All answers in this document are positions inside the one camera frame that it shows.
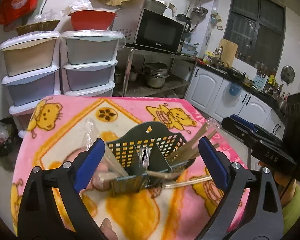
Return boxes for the chopsticks in caddy left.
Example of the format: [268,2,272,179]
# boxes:
[168,122,208,161]

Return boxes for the plastic drawer tower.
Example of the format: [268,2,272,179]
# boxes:
[0,31,61,138]
[60,30,126,97]

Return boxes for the chopsticks in caddy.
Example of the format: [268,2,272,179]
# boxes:
[168,122,208,161]
[171,142,220,167]
[169,126,206,164]

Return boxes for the right plastic drawer tower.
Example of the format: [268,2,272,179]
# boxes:
[60,30,126,97]

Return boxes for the pink cartoon bear blanket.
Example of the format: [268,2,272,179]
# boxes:
[9,94,252,240]

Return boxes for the white kitchen cabinets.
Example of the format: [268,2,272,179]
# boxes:
[185,67,285,139]

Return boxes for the chopsticks long pair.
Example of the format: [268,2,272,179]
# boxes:
[137,146,151,175]

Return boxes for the green sleeve forearm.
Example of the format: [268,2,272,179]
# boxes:
[281,184,300,235]

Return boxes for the person's right hand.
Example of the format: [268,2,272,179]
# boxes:
[258,161,296,207]

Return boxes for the person's left hand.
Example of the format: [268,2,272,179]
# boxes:
[100,218,118,240]

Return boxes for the wrapped chopsticks right pair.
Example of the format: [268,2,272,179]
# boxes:
[146,169,185,180]

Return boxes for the dark green utensil caddy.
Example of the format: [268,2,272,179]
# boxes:
[107,121,195,197]

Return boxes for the steel pot on shelf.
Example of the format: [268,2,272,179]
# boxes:
[143,62,170,88]

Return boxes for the wooden cutting board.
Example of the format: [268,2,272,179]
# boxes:
[218,38,238,67]

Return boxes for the chopsticks in caddy middle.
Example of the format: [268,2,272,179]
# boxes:
[169,126,206,164]

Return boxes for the hanging round pot lid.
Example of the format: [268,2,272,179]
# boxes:
[280,65,295,85]

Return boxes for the wrapped chopsticks middle pair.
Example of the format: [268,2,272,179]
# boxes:
[97,171,146,183]

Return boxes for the left plastic drawer tower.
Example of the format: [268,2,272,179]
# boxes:
[0,31,61,138]

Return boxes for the blue knife block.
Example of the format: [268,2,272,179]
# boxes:
[254,74,266,90]

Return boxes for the dark framed window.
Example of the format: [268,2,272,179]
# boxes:
[224,0,286,72]

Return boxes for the black trash bag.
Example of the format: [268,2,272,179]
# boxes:
[0,117,17,157]

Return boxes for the wrapped chopsticks by caddy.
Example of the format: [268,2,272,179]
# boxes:
[162,175,212,189]

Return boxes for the chopsticks in caddy right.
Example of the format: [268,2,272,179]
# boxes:
[171,142,220,167]

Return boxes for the red plastic basin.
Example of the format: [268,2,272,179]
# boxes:
[70,10,116,30]

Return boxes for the hanging steel strainer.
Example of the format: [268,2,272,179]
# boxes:
[191,7,209,22]

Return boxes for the metal shelf rack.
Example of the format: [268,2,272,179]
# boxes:
[113,47,198,97]

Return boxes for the woven basket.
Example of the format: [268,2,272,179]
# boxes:
[16,20,60,36]

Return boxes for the black microwave oven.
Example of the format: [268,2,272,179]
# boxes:
[112,9,184,53]

